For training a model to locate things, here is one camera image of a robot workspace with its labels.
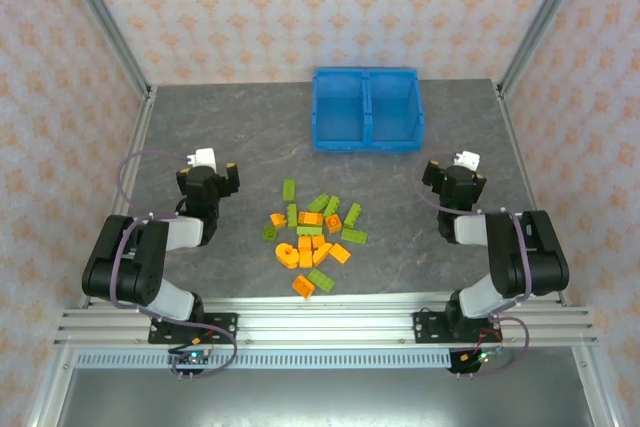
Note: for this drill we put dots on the aluminium side rail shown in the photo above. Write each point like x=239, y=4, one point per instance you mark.
x=133, y=157
x=517, y=147

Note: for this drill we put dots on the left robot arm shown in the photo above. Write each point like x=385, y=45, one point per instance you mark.
x=125, y=267

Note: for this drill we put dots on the aluminium frame leg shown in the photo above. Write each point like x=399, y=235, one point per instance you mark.
x=52, y=387
x=592, y=387

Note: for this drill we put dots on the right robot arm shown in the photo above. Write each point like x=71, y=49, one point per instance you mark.
x=530, y=257

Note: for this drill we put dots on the aluminium upright post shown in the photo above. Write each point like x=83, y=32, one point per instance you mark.
x=109, y=22
x=540, y=22

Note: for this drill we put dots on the metal base panel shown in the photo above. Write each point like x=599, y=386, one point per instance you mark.
x=325, y=397

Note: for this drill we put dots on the small circuit board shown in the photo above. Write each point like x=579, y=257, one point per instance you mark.
x=482, y=358
x=192, y=359

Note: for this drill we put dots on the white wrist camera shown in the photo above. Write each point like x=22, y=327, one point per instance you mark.
x=204, y=157
x=469, y=159

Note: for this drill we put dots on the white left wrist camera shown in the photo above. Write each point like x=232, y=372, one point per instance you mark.
x=204, y=157

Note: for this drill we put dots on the orange round lego piece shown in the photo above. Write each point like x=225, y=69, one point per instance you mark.
x=286, y=254

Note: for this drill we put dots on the orange sloped lego brick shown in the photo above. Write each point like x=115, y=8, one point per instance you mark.
x=321, y=253

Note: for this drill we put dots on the aluminium cross beam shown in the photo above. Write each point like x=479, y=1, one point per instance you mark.
x=325, y=322

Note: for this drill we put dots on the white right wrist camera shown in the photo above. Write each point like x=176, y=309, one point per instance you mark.
x=469, y=159

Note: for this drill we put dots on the small green lego brick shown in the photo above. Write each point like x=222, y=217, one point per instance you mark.
x=270, y=233

